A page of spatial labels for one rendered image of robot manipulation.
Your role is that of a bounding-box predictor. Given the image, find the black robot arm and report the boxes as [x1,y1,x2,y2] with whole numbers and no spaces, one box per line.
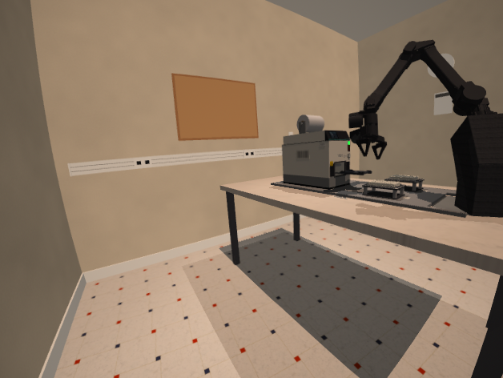
[348,40,497,143]

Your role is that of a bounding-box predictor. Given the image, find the beige cylinder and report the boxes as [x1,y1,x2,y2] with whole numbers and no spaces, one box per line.
[297,115,324,133]

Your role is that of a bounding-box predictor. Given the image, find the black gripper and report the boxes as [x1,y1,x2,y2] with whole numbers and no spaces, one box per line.
[356,123,387,159]

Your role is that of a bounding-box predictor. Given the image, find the white multiwell plate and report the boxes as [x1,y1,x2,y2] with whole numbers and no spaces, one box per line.
[389,175,419,181]
[367,180,400,187]

